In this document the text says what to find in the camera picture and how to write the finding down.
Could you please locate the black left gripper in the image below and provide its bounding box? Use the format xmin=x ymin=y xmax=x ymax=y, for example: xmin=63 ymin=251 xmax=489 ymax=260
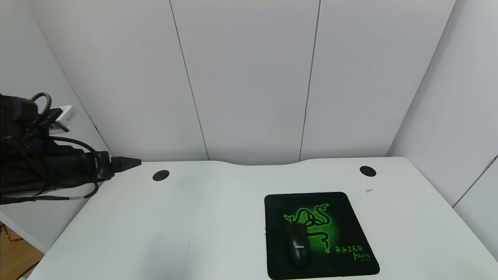
xmin=55 ymin=150 xmax=142 ymax=187

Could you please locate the black Philips computer mouse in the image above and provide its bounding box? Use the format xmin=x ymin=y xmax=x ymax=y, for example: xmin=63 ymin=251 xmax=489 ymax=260
xmin=286 ymin=224 xmax=311 ymax=270

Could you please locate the black green Razer mouse pad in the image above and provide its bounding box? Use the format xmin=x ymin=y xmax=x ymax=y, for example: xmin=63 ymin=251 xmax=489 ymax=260
xmin=264 ymin=192 xmax=381 ymax=280

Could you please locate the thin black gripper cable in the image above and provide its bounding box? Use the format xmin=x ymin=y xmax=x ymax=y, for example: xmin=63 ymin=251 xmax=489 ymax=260
xmin=0 ymin=92 xmax=101 ymax=202

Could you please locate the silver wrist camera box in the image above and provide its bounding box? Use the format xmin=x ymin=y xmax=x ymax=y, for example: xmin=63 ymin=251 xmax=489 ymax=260
xmin=48 ymin=105 xmax=79 ymax=135

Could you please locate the thin black floor cable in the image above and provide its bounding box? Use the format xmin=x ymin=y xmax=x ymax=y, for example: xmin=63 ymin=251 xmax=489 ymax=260
xmin=0 ymin=221 xmax=26 ymax=242

